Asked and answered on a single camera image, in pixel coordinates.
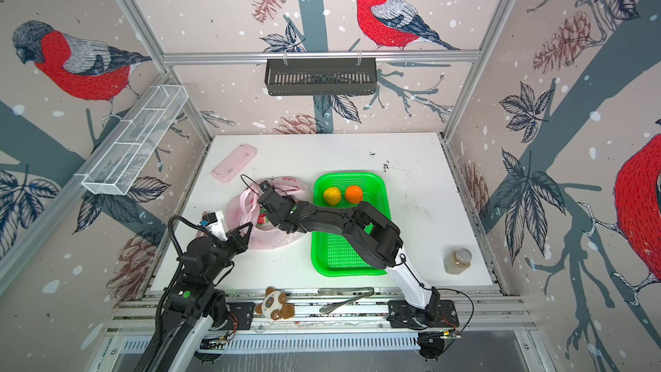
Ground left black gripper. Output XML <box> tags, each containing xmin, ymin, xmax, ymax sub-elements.
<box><xmin>205</xmin><ymin>220</ymin><xmax>252</xmax><ymax>283</ymax></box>

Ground aluminium horizontal frame bar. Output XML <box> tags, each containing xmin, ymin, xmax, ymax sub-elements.
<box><xmin>161</xmin><ymin>49</ymin><xmax>482</xmax><ymax>66</ymax></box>

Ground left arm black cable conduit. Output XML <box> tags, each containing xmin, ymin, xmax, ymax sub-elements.
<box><xmin>166</xmin><ymin>215</ymin><xmax>208</xmax><ymax>270</ymax></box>

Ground red dragon fruit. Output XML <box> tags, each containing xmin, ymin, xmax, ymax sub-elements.
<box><xmin>256</xmin><ymin>213</ymin><xmax>273</xmax><ymax>229</ymax></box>

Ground metal tongs on rail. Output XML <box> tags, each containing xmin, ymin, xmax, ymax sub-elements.
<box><xmin>318</xmin><ymin>287</ymin><xmax>375</xmax><ymax>314</ymax></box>

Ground black hanging wall basket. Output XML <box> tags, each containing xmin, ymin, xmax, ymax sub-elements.
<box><xmin>264</xmin><ymin>59</ymin><xmax>377</xmax><ymax>96</ymax></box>

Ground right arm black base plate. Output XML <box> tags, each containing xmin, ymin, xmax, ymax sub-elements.
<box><xmin>387</xmin><ymin>300</ymin><xmax>460</xmax><ymax>331</ymax></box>

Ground panda plush toy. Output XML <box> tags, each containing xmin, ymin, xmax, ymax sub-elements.
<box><xmin>255</xmin><ymin>287</ymin><xmax>295</xmax><ymax>321</ymax></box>

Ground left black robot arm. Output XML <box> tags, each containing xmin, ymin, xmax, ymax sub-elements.
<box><xmin>134</xmin><ymin>222</ymin><xmax>256</xmax><ymax>371</ymax></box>

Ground orange fruit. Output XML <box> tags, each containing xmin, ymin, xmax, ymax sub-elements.
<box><xmin>344</xmin><ymin>185</ymin><xmax>363</xmax><ymax>204</ymax></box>

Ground pink rectangular lid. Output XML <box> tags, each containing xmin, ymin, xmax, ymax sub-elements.
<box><xmin>211</xmin><ymin>144</ymin><xmax>258</xmax><ymax>184</ymax></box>

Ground pink plastic bag with fruit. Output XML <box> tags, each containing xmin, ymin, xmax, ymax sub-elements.
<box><xmin>224</xmin><ymin>177</ymin><xmax>312</xmax><ymax>251</ymax></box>

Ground white wire mesh shelf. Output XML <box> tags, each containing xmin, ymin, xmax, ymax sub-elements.
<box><xmin>82</xmin><ymin>84</ymin><xmax>189</xmax><ymax>196</ymax></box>

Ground small glass jar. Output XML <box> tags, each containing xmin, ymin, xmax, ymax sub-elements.
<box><xmin>443</xmin><ymin>248</ymin><xmax>473</xmax><ymax>275</ymax></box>

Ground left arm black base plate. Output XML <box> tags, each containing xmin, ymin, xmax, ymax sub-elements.
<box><xmin>221</xmin><ymin>302</ymin><xmax>256</xmax><ymax>332</ymax></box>

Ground green plastic basket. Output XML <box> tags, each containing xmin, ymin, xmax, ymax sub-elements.
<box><xmin>311</xmin><ymin>171</ymin><xmax>392</xmax><ymax>277</ymax></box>

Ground yellow fruit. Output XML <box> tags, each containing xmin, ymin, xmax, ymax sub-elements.
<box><xmin>323</xmin><ymin>187</ymin><xmax>343</xmax><ymax>206</ymax></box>

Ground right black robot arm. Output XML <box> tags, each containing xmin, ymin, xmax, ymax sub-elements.
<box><xmin>258</xmin><ymin>181</ymin><xmax>440</xmax><ymax>321</ymax></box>

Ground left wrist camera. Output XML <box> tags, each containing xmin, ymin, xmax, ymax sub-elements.
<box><xmin>201</xmin><ymin>211</ymin><xmax>227</xmax><ymax>242</ymax></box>

